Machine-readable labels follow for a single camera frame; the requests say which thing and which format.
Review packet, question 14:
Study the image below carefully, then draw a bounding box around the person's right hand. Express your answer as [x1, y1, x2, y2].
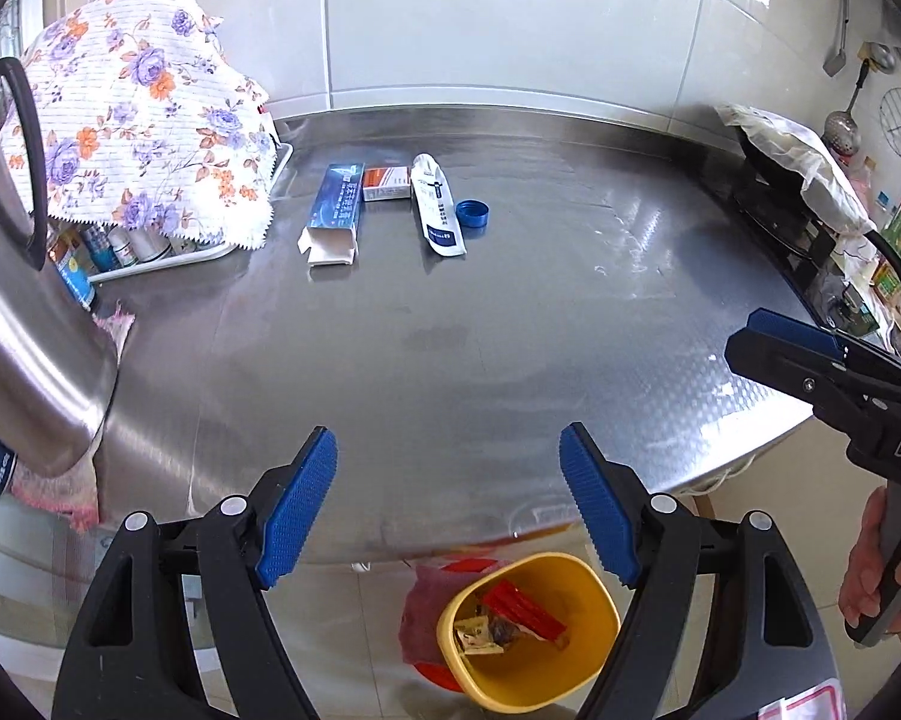
[839, 486, 901, 635]

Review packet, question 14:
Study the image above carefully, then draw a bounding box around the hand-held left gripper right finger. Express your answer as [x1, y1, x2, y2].
[559, 422, 846, 720]

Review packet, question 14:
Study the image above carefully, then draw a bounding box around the metal spatula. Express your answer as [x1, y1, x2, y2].
[822, 0, 851, 78]

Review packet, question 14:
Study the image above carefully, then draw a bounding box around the white plastic rack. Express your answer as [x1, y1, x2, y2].
[85, 141, 295, 287]

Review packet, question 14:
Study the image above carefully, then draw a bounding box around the white jar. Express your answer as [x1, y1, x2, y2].
[131, 228, 171, 265]

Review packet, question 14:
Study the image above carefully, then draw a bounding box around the yellow plastic bin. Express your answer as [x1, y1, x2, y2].
[436, 553, 623, 714]

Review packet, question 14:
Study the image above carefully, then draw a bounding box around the blue toothpaste box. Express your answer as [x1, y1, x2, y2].
[298, 162, 368, 269]

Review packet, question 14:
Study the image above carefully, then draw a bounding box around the metal skimmer ladle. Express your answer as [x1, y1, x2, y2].
[824, 58, 872, 152]

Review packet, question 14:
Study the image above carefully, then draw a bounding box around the floral cloth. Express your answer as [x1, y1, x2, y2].
[0, 0, 276, 253]

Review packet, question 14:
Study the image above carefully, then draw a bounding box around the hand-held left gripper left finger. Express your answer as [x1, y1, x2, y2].
[53, 425, 339, 720]

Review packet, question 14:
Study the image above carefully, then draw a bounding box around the black wok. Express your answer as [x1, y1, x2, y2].
[735, 127, 901, 302]

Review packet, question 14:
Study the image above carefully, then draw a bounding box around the red plastic bag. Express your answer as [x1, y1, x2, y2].
[398, 558, 498, 692]

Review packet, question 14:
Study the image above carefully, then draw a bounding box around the black gas stove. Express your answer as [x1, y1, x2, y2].
[731, 156, 884, 310]

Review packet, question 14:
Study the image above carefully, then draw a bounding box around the small orange white box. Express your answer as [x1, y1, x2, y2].
[361, 163, 413, 203]

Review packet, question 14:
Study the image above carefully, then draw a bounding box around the stainless steel kettle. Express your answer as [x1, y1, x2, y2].
[0, 56, 119, 478]

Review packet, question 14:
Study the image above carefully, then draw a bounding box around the white cable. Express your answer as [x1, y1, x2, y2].
[681, 450, 767, 497]

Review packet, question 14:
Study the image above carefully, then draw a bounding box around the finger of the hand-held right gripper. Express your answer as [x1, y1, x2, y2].
[746, 308, 901, 392]
[724, 329, 872, 411]

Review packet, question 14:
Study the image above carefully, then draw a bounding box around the blue label bottle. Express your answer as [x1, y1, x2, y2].
[52, 238, 100, 311]

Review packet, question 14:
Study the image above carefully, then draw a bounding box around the white red paper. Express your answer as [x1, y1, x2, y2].
[756, 678, 851, 720]

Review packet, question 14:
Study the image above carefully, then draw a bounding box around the red foil wrapper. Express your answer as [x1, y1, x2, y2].
[482, 582, 569, 647]

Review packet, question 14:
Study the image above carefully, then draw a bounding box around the white toothpaste tube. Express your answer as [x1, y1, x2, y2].
[410, 152, 467, 258]

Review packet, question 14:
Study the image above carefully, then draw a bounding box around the yellow snack packet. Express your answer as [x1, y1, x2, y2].
[453, 613, 501, 655]

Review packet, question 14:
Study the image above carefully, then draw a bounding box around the white cloth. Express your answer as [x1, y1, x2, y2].
[714, 102, 876, 234]

